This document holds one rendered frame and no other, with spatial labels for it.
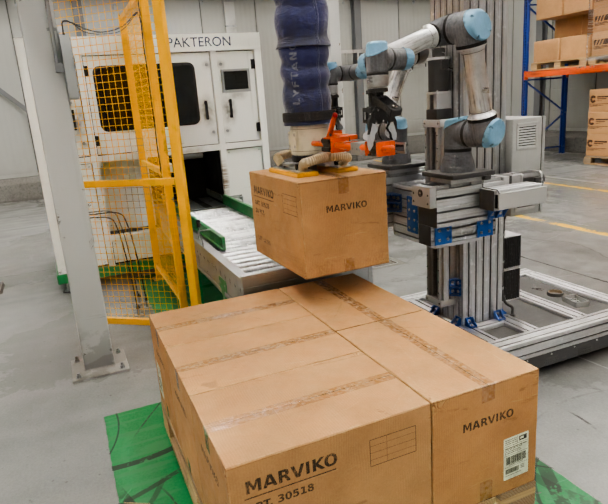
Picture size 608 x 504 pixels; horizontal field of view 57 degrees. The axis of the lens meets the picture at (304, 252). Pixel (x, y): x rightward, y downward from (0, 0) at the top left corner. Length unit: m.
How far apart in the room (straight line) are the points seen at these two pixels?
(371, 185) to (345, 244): 0.27
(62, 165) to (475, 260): 2.13
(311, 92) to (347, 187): 0.44
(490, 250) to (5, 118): 9.59
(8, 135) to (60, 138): 8.22
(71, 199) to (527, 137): 2.30
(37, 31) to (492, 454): 2.69
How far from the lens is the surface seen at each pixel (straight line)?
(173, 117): 3.26
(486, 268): 2.97
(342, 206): 2.32
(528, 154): 2.96
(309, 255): 2.29
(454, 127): 2.52
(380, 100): 2.00
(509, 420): 1.90
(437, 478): 1.82
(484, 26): 2.38
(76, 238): 3.21
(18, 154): 11.37
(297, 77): 2.47
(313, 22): 2.48
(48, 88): 3.15
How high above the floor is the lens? 1.38
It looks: 15 degrees down
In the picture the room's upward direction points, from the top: 4 degrees counter-clockwise
